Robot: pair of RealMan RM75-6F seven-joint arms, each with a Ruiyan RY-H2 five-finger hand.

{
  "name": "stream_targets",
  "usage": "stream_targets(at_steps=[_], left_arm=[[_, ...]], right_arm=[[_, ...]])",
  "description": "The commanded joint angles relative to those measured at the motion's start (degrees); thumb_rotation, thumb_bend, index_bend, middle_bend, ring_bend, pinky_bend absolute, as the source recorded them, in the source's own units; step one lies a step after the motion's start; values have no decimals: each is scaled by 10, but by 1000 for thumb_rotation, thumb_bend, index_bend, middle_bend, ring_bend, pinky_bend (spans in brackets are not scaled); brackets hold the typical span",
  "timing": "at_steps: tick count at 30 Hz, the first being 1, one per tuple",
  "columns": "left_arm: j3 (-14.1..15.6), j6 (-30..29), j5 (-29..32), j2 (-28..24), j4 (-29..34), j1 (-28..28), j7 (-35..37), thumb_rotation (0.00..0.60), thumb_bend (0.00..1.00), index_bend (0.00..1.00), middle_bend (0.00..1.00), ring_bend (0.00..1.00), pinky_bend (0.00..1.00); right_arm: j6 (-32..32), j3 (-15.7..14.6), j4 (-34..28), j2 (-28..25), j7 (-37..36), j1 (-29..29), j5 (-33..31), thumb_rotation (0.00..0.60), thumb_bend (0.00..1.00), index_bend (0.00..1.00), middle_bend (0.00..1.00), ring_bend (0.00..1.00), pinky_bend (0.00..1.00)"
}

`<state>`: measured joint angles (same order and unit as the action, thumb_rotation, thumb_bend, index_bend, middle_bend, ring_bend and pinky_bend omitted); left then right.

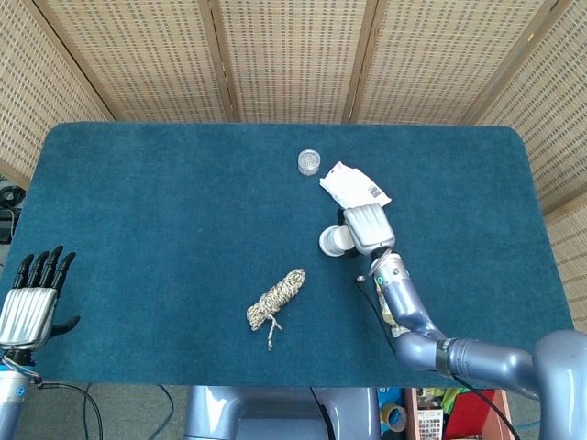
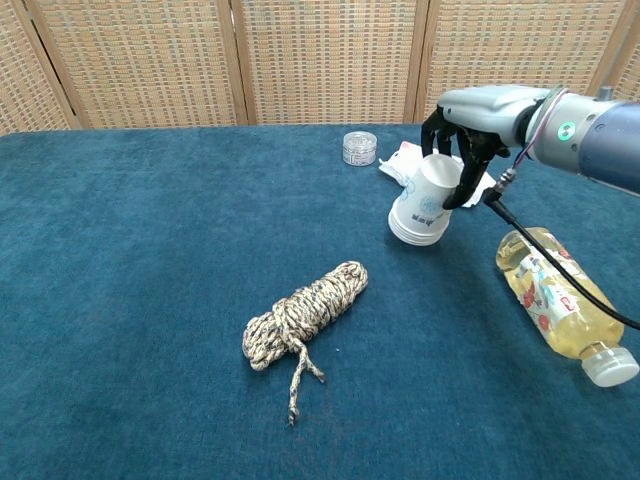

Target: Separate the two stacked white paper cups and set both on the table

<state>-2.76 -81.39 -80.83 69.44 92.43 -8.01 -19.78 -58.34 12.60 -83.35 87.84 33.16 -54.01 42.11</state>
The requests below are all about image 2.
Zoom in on woven bamboo screen panel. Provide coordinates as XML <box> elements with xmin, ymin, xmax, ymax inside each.
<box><xmin>229</xmin><ymin>0</ymin><xmax>430</xmax><ymax>126</ymax></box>
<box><xmin>587</xmin><ymin>0</ymin><xmax>640</xmax><ymax>104</ymax></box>
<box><xmin>413</xmin><ymin>0</ymin><xmax>639</xmax><ymax>124</ymax></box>
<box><xmin>22</xmin><ymin>0</ymin><xmax>250</xmax><ymax>130</ymax></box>
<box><xmin>0</xmin><ymin>0</ymin><xmax>81</xmax><ymax>136</ymax></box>

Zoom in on black right hand cable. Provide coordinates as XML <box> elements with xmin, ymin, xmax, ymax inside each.
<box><xmin>482</xmin><ymin>168</ymin><xmax>640</xmax><ymax>331</ymax></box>

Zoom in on blue carpet table cover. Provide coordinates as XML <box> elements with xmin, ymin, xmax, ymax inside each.
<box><xmin>0</xmin><ymin>121</ymin><xmax>640</xmax><ymax>480</ymax></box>

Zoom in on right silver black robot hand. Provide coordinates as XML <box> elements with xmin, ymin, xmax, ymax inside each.
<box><xmin>421</xmin><ymin>84</ymin><xmax>551</xmax><ymax>210</ymax></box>

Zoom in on small clear plastic jar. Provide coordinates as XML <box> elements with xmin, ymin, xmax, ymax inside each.
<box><xmin>342</xmin><ymin>131</ymin><xmax>379</xmax><ymax>167</ymax></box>

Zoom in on beige braided rope bundle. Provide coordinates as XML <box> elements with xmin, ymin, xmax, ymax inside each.
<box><xmin>242</xmin><ymin>260</ymin><xmax>370</xmax><ymax>427</ymax></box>

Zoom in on white cup purple flower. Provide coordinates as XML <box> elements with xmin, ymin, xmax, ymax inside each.
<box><xmin>388</xmin><ymin>222</ymin><xmax>441</xmax><ymax>247</ymax></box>

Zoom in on white wipes packet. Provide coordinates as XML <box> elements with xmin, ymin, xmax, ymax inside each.
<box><xmin>378</xmin><ymin>141</ymin><xmax>496</xmax><ymax>209</ymax></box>

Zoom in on white paper cups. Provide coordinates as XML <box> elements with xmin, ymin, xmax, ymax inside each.
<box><xmin>388</xmin><ymin>153</ymin><xmax>464</xmax><ymax>247</ymax></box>

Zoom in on yellow liquid plastic bottle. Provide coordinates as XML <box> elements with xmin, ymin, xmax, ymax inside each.
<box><xmin>495</xmin><ymin>227</ymin><xmax>640</xmax><ymax>389</ymax></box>

